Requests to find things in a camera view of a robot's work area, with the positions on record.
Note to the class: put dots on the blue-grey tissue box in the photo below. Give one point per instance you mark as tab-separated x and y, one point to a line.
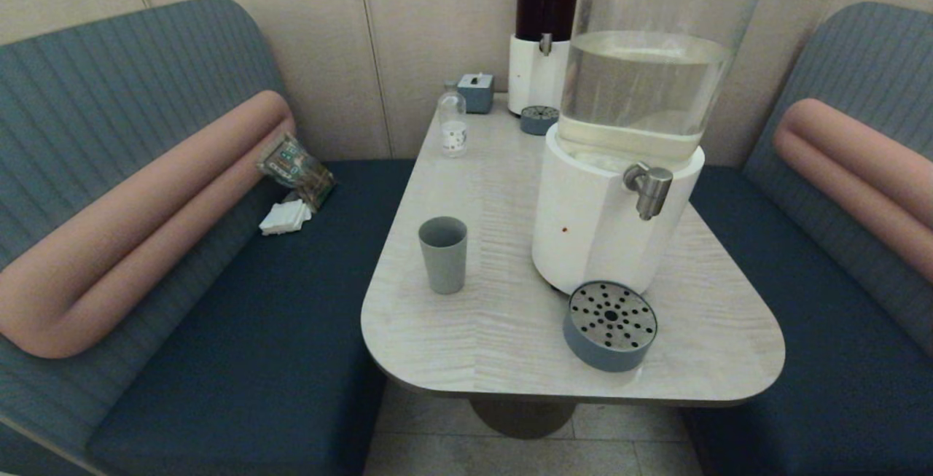
477	97

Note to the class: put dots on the pink bolster beside snack packet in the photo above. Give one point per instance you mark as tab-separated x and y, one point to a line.
146	228

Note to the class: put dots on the pink bolster on empty sofa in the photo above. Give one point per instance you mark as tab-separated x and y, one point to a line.
860	162

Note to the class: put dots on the large blue perforated drip tray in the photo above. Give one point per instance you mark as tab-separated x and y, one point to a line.
605	350

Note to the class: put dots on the clear water dispenser white base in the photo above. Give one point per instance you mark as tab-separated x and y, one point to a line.
598	228

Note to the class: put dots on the beige gold table pedestal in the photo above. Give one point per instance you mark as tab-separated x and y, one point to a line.
521	418

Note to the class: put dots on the small clear glass bottle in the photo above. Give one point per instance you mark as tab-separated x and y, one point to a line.
453	137

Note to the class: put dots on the blue sofa with snack packet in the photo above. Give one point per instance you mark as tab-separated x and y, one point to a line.
255	315

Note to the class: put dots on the small blue perforated drip tray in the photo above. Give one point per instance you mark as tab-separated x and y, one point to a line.
538	125

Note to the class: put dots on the grey plastic cup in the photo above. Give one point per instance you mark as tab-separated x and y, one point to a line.
443	264

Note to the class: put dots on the white folded napkins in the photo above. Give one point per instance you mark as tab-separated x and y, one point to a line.
284	219

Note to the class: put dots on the dark drink dispenser white base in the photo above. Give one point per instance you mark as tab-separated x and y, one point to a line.
528	75

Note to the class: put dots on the clear snack packet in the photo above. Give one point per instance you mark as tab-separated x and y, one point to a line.
295	170

